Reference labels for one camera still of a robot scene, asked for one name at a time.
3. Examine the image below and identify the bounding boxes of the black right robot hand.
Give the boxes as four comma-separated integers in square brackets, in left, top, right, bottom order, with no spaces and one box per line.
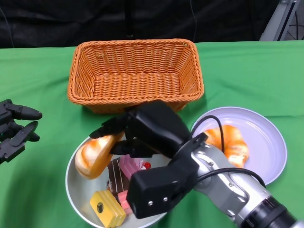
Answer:
[89,99,192,160]

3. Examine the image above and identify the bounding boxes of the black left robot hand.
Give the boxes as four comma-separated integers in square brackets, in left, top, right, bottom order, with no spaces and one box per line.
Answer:
[0,98,43,165]

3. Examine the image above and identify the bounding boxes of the orange white oval bread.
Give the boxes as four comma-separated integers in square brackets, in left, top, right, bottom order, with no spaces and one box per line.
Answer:
[75,132,126,181]

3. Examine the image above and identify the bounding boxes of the orange ring-shaped bread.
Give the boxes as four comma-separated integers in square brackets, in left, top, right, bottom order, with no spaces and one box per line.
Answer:
[203,124,249,169]

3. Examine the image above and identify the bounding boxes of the pale grey ribbed bowl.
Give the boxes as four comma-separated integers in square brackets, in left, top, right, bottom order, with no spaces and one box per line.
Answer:
[65,129,168,228]

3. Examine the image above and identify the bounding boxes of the deep pink cake slice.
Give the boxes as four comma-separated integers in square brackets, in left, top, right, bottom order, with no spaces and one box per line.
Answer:
[118,154,152,179]

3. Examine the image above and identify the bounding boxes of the orange wicker basket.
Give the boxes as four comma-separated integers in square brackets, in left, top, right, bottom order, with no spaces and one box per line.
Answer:
[67,38,205,114]

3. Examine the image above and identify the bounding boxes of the brown chocolate cake slice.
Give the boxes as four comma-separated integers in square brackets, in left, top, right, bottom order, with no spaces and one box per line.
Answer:
[107,158,132,194]

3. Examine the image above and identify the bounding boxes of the salmon pink cake slice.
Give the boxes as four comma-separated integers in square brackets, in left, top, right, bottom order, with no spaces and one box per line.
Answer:
[115,191,133,215]

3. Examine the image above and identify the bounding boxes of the yellow cake slice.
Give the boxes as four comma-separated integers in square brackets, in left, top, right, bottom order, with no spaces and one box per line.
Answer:
[89,190,127,228]

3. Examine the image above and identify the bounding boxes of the lilac round plate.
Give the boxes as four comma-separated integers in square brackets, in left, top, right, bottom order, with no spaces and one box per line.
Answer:
[190,106,287,186]

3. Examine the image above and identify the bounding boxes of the green tablecloth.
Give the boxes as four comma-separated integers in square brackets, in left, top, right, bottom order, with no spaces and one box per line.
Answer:
[0,39,304,228]

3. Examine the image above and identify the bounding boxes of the black cloth drape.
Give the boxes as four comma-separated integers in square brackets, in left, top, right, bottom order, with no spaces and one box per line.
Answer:
[0,0,281,49]

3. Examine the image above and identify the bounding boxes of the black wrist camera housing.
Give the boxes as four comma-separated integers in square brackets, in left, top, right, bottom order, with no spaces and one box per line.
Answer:
[125,133,209,219]

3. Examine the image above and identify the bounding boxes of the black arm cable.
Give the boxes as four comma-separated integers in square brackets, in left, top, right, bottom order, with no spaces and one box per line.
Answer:
[190,115,266,188]

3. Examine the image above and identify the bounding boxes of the thin grey cable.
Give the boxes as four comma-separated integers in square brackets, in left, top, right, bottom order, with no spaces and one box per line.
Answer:
[189,0,198,43]

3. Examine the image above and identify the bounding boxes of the grey metal frame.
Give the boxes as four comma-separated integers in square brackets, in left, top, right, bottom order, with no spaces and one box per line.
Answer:
[258,0,304,42]

